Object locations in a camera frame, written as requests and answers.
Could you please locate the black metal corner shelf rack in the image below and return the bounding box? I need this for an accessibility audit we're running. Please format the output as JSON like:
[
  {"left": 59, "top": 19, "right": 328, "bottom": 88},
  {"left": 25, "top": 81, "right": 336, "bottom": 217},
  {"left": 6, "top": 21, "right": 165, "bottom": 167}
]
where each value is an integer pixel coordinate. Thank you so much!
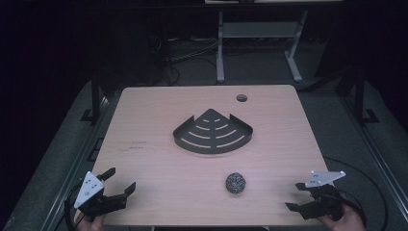
[{"left": 172, "top": 108, "right": 254, "bottom": 155}]

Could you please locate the grey metal stand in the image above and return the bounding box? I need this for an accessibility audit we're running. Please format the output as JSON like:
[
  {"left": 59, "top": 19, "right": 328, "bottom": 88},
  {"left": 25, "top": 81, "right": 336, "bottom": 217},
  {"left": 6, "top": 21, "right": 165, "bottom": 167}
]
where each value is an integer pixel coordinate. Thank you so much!
[{"left": 216, "top": 9, "right": 310, "bottom": 84}]

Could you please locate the bundle of floor cables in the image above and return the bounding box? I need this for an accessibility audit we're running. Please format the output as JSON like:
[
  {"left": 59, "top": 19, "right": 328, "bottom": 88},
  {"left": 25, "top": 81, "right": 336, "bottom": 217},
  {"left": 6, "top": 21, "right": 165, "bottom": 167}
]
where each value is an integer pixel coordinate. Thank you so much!
[{"left": 145, "top": 33, "right": 222, "bottom": 87}]

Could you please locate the aluminium frame rail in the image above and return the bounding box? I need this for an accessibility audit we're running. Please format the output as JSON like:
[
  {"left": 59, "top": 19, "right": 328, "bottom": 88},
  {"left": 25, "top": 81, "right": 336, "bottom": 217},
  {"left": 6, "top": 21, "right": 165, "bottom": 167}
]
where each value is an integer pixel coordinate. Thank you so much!
[
  {"left": 39, "top": 94, "right": 112, "bottom": 231},
  {"left": 340, "top": 95, "right": 408, "bottom": 215}
]

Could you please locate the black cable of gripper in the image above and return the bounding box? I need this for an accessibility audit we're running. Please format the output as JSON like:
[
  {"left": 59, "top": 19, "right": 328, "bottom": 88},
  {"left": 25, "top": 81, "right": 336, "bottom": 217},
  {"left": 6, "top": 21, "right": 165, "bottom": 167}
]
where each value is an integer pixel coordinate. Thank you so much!
[
  {"left": 321, "top": 155, "right": 390, "bottom": 231},
  {"left": 64, "top": 181, "right": 85, "bottom": 231}
]

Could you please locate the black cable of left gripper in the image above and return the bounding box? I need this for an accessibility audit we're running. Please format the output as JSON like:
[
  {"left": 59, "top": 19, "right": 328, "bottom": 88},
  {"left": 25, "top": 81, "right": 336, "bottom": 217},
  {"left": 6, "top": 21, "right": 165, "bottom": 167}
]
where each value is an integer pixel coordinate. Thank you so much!
[{"left": 64, "top": 181, "right": 85, "bottom": 231}]

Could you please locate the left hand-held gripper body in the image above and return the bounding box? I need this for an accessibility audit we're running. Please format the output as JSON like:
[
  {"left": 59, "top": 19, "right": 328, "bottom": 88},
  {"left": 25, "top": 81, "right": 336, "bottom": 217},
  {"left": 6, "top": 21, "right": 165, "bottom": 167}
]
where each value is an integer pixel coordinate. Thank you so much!
[{"left": 73, "top": 170, "right": 128, "bottom": 222}]

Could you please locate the person's left hand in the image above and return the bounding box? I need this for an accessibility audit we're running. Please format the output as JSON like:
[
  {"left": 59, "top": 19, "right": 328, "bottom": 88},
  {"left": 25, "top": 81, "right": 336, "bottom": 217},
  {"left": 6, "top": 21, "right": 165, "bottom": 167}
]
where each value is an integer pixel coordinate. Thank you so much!
[{"left": 76, "top": 214, "right": 107, "bottom": 231}]

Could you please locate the steel wool scouring ball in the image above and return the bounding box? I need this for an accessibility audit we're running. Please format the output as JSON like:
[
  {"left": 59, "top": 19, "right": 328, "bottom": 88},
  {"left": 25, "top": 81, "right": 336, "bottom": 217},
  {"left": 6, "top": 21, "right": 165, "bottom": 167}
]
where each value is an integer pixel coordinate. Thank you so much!
[{"left": 224, "top": 171, "right": 247, "bottom": 195}]

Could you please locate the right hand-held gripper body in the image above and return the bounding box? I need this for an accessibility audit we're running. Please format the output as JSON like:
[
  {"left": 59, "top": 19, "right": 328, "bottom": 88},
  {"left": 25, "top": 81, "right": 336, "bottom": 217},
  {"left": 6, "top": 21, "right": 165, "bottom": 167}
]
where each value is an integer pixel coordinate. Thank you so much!
[{"left": 300, "top": 170, "right": 347, "bottom": 222}]

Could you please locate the black upright post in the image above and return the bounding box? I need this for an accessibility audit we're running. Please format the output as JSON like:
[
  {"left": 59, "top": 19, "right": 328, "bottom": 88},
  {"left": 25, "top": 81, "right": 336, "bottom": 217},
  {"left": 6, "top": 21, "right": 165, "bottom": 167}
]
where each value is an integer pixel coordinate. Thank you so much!
[
  {"left": 353, "top": 68, "right": 381, "bottom": 125},
  {"left": 80, "top": 68, "right": 103, "bottom": 124}
]

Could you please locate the person's right hand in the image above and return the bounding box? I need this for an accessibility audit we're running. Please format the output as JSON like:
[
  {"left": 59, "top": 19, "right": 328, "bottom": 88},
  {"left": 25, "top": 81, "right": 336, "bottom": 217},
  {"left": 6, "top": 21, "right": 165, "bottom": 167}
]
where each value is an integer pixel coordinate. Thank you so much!
[{"left": 317, "top": 204, "right": 367, "bottom": 231}]

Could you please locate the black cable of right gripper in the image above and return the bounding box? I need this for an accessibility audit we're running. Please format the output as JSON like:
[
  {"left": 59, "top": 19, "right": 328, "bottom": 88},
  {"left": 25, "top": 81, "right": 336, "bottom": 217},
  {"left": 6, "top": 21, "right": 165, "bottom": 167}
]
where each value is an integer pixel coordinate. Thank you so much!
[{"left": 321, "top": 155, "right": 390, "bottom": 231}]

